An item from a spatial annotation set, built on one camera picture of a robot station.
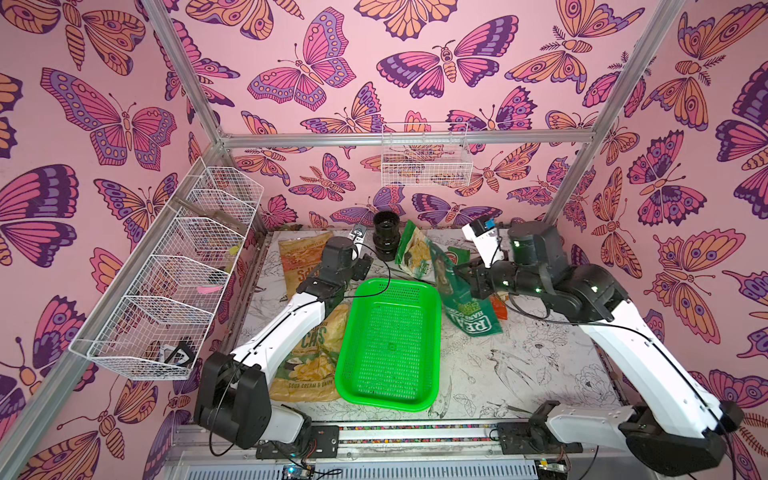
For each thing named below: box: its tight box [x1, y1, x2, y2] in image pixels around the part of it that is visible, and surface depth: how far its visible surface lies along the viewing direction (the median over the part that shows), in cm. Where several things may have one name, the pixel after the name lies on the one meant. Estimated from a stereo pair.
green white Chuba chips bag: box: [395, 220, 456, 297], surface depth 108 cm
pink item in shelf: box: [197, 286, 223, 294], surface depth 74 cm
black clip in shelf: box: [164, 340, 196, 367], surface depth 65 cm
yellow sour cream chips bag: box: [269, 304, 350, 403], surface depth 85 cm
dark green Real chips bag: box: [428, 239, 503, 337], surface depth 73 cm
